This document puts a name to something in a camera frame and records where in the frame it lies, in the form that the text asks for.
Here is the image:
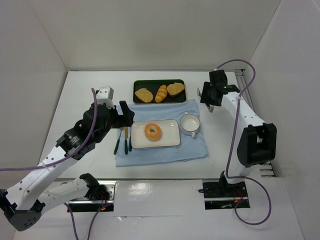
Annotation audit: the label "gold spoon green handle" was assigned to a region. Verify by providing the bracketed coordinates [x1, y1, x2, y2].
[128, 127, 132, 152]

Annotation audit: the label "brown bread slice right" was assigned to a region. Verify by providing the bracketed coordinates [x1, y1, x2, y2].
[167, 82, 185, 97]

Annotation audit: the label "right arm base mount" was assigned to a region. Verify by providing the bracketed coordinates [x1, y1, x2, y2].
[198, 181, 250, 210]

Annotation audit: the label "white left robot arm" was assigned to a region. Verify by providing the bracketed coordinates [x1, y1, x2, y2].
[0, 87, 134, 232]

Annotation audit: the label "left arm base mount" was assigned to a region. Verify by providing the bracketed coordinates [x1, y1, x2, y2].
[68, 180, 116, 213]

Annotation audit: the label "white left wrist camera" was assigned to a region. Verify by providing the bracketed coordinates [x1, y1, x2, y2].
[96, 86, 114, 108]

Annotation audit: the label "white rectangular plate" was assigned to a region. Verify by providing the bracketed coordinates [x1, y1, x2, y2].
[131, 119, 181, 149]

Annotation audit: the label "gold knife green handle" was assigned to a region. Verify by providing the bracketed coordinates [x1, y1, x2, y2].
[124, 127, 129, 155]

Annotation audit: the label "brown bread slice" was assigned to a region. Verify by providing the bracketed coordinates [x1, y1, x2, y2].
[167, 82, 185, 97]
[134, 88, 154, 104]

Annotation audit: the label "pink glazed donut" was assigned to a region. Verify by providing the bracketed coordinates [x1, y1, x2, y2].
[144, 123, 162, 142]

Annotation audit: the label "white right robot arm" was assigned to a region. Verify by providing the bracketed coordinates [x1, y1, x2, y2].
[201, 70, 277, 185]

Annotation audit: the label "golden bread roll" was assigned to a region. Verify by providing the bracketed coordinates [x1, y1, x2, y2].
[155, 84, 168, 103]

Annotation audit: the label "dark green tray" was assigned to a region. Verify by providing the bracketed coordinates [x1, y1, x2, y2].
[132, 79, 187, 104]

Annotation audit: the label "metal tongs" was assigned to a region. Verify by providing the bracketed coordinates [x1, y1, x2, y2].
[197, 88, 215, 113]

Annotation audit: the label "light blue cloth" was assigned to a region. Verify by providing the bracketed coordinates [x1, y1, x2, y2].
[115, 99, 209, 168]

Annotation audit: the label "white bowl with handles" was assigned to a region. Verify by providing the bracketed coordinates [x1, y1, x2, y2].
[179, 112, 201, 139]

